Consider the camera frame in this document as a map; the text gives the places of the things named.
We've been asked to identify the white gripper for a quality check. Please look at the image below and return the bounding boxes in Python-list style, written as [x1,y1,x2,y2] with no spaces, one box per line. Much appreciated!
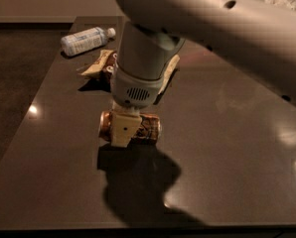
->
[110,65,163,148]

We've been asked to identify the orange soda can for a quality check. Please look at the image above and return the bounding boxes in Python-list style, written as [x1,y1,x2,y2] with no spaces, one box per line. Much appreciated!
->
[98,111,161,145]

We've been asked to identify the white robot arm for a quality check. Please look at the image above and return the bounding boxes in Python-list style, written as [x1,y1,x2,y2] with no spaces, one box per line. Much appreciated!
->
[110,0,296,147]

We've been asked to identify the brown chip bag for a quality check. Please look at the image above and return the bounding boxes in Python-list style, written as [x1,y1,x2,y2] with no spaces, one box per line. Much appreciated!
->
[80,50,180,94]

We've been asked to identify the clear plastic water bottle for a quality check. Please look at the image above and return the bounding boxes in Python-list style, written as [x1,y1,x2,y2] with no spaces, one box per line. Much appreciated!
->
[61,27,116,57]

